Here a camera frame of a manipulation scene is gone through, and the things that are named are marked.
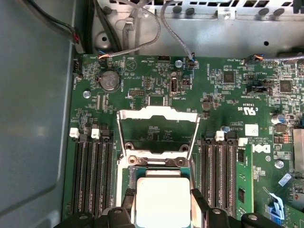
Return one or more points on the CPU socket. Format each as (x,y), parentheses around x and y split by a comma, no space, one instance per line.
(126,180)

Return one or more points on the round coin battery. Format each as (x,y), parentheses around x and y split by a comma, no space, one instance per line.
(109,80)

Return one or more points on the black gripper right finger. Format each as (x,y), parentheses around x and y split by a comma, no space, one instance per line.
(223,219)

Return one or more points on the silver board screw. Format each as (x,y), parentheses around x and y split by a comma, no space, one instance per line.
(178,63)
(87,94)
(278,164)

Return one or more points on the green RAM stick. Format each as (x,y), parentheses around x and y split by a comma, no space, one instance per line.
(248,175)

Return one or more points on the silver chipset heat sink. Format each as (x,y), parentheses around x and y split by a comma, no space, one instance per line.
(298,149)

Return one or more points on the black open PC case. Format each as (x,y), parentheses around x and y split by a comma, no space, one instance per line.
(28,95)

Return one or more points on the blue board connector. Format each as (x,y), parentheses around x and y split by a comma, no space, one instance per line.
(273,212)

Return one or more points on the metal socket cover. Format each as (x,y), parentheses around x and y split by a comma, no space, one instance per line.
(161,111)

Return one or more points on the black RAM slot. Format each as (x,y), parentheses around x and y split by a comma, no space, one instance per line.
(76,171)
(205,171)
(97,171)
(217,171)
(230,171)
(108,171)
(86,171)

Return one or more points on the silver CPU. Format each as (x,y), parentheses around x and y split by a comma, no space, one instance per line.
(164,202)

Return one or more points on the green motherboard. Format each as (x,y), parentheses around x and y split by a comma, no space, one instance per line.
(213,114)

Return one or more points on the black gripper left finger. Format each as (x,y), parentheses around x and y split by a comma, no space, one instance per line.
(107,219)

